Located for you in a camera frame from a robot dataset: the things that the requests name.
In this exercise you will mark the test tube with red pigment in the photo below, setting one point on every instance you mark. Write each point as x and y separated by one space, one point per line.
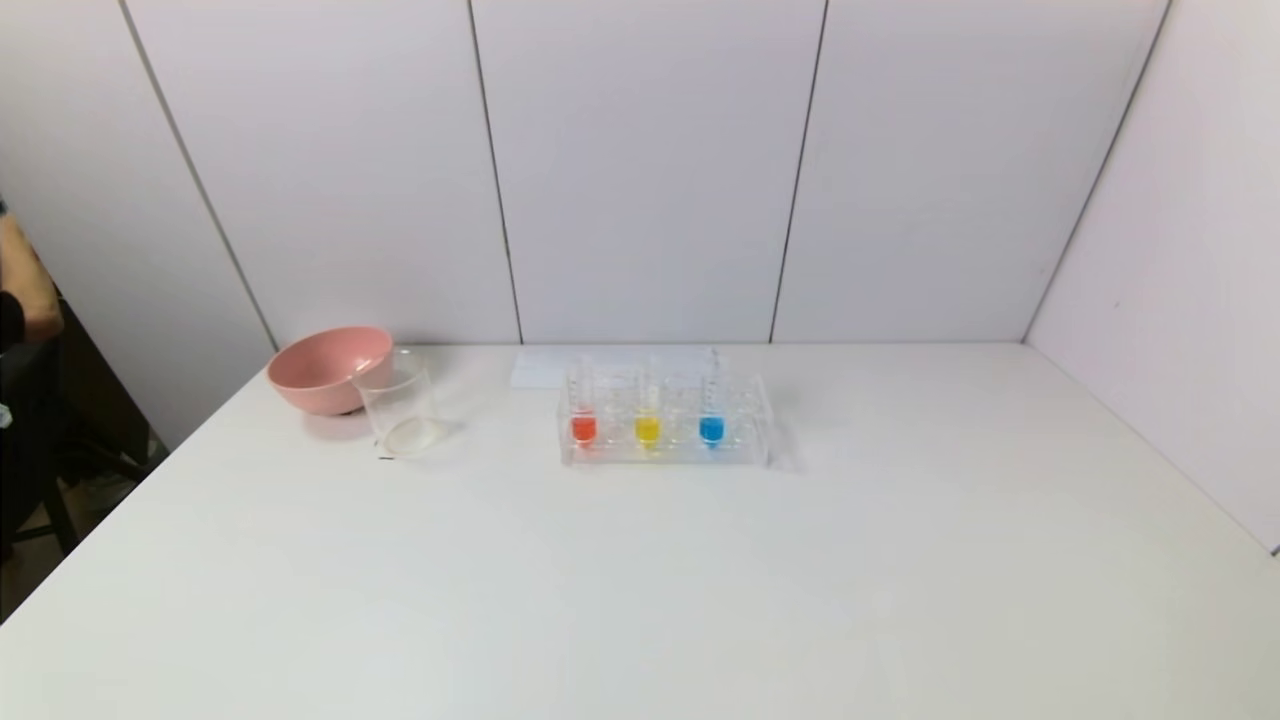
583 428

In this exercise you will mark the bystander forearm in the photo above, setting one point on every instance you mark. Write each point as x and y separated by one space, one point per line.
25 290

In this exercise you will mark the test tube with yellow pigment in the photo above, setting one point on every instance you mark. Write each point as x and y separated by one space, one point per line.
647 430

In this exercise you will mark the test tube with blue pigment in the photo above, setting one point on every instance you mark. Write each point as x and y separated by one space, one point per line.
711 429

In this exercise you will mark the clear acrylic test tube rack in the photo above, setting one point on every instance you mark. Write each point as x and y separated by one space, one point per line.
740 445

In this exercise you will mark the clear glass beaker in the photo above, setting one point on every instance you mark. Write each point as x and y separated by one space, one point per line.
405 410

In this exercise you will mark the pink bowl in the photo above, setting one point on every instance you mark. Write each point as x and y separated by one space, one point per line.
320 375

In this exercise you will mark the dark chair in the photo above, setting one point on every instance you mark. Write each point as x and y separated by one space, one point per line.
40 430

